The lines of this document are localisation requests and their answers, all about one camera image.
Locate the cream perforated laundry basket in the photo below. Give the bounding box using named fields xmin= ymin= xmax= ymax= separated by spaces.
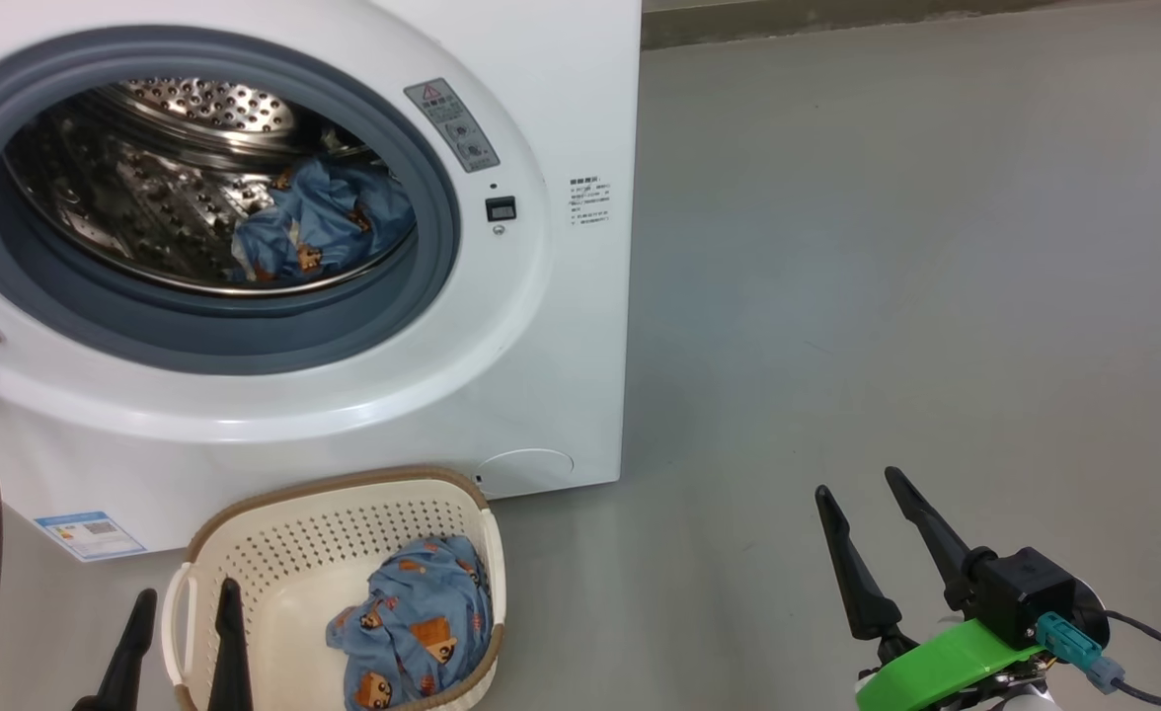
xmin=161 ymin=466 xmax=507 ymax=711

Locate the grey warning sticker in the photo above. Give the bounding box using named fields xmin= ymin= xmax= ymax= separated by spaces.
xmin=404 ymin=77 xmax=501 ymax=174

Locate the round white filter cover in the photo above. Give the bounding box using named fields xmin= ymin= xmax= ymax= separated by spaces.
xmin=475 ymin=449 xmax=576 ymax=498

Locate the blue energy label sticker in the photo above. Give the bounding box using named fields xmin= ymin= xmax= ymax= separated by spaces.
xmin=34 ymin=511 xmax=147 ymax=562

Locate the blue bear-print garment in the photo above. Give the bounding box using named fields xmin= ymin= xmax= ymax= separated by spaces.
xmin=326 ymin=535 xmax=495 ymax=711
xmin=230 ymin=158 xmax=417 ymax=287

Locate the white front-load washing machine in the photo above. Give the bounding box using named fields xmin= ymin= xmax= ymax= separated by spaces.
xmin=0 ymin=0 xmax=643 ymax=556

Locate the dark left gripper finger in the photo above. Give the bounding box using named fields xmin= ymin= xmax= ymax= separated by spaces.
xmin=72 ymin=589 xmax=159 ymax=711
xmin=207 ymin=578 xmax=254 ymax=711

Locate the teal connector right gripper cable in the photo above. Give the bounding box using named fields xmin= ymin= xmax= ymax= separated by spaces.
xmin=1035 ymin=610 xmax=1161 ymax=710

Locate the grey rubber door gasket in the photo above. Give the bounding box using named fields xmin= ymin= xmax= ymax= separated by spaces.
xmin=0 ymin=25 xmax=463 ymax=376

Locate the perforated steel washer drum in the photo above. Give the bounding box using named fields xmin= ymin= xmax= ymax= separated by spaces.
xmin=3 ymin=77 xmax=419 ymax=297

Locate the small printed text label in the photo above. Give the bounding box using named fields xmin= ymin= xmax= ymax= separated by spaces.
xmin=569 ymin=176 xmax=613 ymax=228

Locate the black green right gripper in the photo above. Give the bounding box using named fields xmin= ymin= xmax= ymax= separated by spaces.
xmin=814 ymin=466 xmax=1080 ymax=711

